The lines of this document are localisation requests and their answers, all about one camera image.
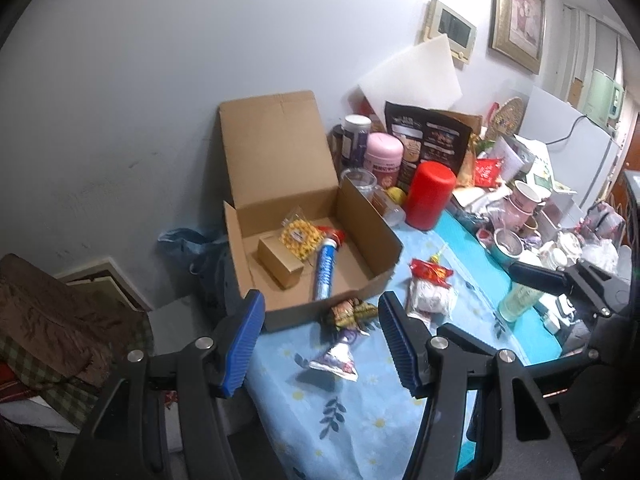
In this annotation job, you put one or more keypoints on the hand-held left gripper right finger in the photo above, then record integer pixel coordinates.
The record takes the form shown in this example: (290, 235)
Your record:
(400, 345)

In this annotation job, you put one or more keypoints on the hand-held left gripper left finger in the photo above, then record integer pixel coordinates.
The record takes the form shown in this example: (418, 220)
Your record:
(242, 345)

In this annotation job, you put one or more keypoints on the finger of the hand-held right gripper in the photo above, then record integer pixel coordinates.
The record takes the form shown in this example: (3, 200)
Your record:
(535, 275)

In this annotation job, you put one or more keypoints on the gold patterned snack packet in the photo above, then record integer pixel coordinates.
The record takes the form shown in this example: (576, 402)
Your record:
(350, 312)

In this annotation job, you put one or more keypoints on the white purple snack packet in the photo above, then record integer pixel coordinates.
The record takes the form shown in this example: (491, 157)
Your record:
(337, 357)

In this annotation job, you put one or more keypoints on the large red snack packet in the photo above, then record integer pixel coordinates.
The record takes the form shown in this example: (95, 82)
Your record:
(430, 271)

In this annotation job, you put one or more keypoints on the small rectangular tan carton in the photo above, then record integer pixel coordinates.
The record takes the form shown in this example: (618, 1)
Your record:
(280, 260)

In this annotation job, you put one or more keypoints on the yellow lollipop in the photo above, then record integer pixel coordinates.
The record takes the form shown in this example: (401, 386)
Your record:
(439, 257)

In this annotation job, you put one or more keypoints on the blue white tube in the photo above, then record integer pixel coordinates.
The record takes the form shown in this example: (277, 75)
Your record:
(325, 270)

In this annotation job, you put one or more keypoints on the clear packet of yellow snacks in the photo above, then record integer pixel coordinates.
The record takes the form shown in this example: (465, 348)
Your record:
(300, 237)

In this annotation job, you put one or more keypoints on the small red snack packet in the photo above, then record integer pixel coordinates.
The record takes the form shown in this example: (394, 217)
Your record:
(336, 236)

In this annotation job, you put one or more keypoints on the cardboard box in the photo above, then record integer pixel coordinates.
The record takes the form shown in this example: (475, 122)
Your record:
(280, 160)

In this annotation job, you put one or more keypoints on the teal metal-lined mug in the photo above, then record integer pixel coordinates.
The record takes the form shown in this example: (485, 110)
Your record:
(505, 247)

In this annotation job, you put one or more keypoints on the white round snack packet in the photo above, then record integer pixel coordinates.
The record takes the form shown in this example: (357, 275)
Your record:
(430, 299)

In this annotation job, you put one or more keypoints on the pink patterned cup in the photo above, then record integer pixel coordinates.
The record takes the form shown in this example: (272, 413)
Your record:
(527, 195)
(517, 220)

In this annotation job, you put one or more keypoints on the small red white cup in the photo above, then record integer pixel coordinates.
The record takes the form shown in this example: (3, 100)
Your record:
(485, 237)

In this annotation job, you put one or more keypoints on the floral blue tablecloth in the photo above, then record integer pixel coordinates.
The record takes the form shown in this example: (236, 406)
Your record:
(360, 425)

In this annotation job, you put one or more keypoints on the blue plastic bag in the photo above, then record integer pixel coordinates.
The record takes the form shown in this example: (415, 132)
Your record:
(190, 247)

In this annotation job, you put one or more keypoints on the red gift packet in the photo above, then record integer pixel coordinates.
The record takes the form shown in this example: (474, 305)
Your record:
(487, 172)

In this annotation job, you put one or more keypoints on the white paper sheet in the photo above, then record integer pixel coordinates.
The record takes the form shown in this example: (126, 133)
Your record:
(410, 75)
(512, 157)

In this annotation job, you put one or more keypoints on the white refrigerator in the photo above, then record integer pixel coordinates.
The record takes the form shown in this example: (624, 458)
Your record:
(575, 160)

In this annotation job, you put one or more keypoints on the red canister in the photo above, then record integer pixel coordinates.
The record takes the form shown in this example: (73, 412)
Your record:
(430, 195)

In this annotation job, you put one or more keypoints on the gold foil bag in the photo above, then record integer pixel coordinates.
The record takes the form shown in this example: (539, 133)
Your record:
(470, 160)

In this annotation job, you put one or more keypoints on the clear jar with orange label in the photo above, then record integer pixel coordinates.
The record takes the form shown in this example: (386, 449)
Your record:
(359, 182)
(389, 210)

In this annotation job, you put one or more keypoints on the yellow fruit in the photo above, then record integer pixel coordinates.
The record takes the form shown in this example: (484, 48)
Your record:
(397, 194)

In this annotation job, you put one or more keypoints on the woven plate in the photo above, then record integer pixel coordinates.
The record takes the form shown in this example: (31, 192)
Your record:
(505, 117)

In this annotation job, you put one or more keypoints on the black pouch bag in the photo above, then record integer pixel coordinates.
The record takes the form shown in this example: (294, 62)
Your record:
(435, 140)

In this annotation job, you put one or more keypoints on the pink jar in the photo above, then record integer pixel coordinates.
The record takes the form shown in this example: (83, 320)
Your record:
(382, 160)

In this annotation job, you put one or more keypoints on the green appliance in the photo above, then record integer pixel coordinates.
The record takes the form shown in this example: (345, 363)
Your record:
(605, 97)

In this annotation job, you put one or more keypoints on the brown cloth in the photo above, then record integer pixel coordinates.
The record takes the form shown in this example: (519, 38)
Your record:
(50, 310)

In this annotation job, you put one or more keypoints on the dark purple jar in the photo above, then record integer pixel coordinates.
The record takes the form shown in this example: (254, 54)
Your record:
(355, 142)

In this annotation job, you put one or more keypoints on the red plaid cloth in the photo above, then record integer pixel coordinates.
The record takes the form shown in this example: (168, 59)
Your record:
(10, 385)

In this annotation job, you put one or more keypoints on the framed picture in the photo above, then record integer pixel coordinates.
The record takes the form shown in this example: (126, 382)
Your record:
(517, 15)

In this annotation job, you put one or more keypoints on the leaning picture frame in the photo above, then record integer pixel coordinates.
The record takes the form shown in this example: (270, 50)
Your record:
(100, 280)

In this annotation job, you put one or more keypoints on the wall intercom panel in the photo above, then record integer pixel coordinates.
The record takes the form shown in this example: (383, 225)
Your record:
(450, 30)

